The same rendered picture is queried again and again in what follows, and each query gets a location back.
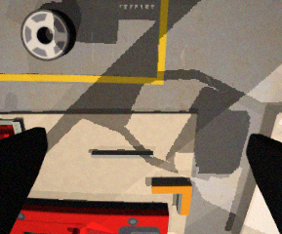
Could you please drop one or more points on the yellow rectangular outline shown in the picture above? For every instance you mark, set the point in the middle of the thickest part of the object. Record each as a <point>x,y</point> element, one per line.
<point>98,78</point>

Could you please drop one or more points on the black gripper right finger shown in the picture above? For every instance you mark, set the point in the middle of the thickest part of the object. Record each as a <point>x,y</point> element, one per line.
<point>265,156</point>

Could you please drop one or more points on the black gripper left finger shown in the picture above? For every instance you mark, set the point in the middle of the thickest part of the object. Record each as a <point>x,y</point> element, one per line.
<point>21,157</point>

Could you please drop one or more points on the red flat rectangular board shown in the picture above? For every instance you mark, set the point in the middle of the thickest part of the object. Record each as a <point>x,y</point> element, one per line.
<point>49,216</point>

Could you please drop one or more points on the black tyre with grey wheel rim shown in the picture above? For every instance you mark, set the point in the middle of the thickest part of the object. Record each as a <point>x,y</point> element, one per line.
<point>34,38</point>

